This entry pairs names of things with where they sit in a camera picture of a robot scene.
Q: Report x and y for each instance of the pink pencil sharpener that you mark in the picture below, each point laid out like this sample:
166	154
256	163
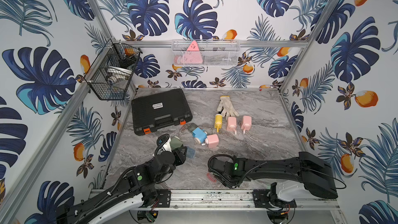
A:
232	125
211	141
246	124

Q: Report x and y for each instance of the yellow pencil sharpener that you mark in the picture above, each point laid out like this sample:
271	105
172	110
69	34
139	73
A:
218	122

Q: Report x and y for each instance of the blue clear sharpener tray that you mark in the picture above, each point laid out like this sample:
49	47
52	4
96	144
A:
190	153

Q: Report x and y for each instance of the pink clear sharpener tray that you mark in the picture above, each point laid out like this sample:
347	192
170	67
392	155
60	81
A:
211	177

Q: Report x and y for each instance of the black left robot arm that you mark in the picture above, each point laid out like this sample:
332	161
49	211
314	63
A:
135	187

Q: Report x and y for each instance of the black plastic tool case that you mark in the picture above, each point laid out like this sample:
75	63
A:
160	110

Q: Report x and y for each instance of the pink triangular object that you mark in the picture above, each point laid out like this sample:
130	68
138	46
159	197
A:
192	55

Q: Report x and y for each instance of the black wire basket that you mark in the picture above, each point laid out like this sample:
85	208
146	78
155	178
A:
111	73

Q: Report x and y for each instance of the blue pencil sharpener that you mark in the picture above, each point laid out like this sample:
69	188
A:
199	136

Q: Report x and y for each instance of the grey clear sharpener tray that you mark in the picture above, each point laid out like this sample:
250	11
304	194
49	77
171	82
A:
192	127

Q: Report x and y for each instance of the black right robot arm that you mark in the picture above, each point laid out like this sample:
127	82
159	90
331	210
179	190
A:
315	174

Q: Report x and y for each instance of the clear wall-mounted shelf bin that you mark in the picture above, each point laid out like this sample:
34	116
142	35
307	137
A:
214	52

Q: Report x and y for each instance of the white knit work glove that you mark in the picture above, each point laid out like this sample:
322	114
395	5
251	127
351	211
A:
226	108

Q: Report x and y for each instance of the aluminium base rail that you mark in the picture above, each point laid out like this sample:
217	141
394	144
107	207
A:
237	200

